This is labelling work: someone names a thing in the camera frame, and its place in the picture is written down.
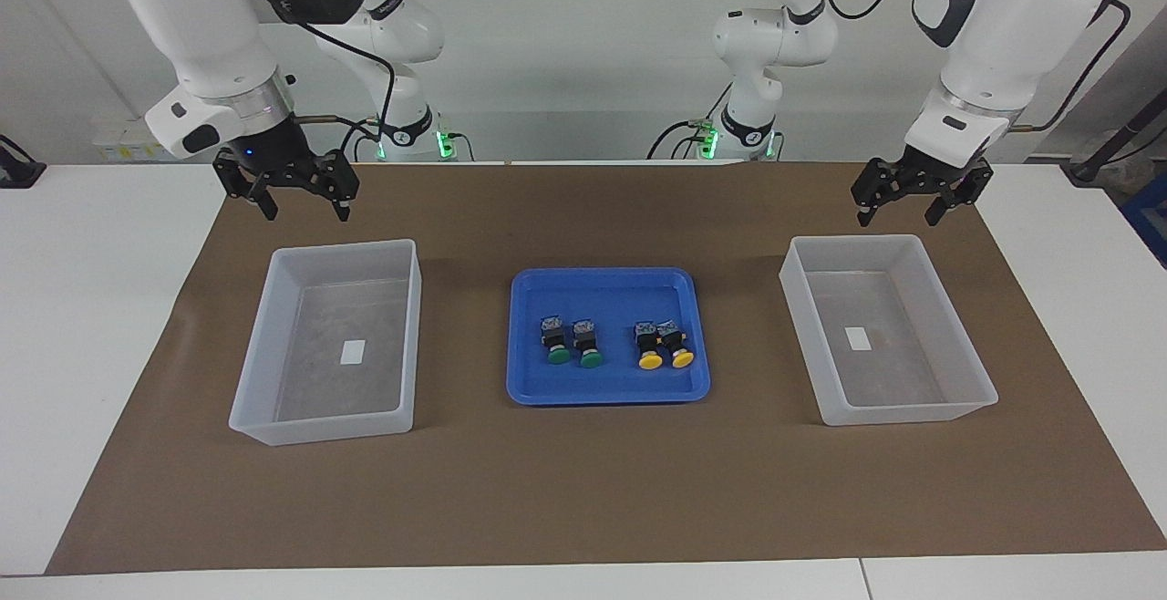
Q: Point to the blue plastic tray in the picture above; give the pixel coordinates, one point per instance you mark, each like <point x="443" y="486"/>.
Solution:
<point x="606" y="381"/>

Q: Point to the yellow push button switch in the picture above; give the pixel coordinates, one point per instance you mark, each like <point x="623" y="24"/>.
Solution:
<point x="648" y="349"/>
<point x="678" y="349"/>

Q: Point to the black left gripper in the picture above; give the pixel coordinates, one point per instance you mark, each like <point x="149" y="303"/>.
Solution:
<point x="925" y="176"/>

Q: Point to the blue plastic crate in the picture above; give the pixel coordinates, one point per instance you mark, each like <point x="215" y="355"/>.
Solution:
<point x="1149" y="217"/>

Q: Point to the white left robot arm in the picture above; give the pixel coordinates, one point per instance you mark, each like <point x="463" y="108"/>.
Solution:
<point x="994" y="35"/>

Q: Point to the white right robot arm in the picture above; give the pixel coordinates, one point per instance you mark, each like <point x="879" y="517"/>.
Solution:
<point x="201" y="25"/>

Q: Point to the white square sticker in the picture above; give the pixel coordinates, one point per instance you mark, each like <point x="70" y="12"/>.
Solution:
<point x="353" y="352"/>
<point x="857" y="338"/>

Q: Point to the brown paper table mat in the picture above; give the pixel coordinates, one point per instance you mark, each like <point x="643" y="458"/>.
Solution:
<point x="602" y="491"/>

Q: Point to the black clamp base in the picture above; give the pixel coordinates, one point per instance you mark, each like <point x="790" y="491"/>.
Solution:
<point x="18" y="171"/>

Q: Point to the black stand pole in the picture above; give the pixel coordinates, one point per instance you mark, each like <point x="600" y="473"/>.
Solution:
<point x="1117" y="144"/>

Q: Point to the green push button switch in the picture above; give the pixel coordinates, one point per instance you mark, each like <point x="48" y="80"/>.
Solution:
<point x="556" y="345"/>
<point x="589" y="347"/>

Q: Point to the translucent white plastic box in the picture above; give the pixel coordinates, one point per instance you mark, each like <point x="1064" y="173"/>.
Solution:
<point x="903" y="372"/>
<point x="337" y="399"/>

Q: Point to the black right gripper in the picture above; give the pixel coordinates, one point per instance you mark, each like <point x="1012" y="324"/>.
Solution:
<point x="273" y="153"/>

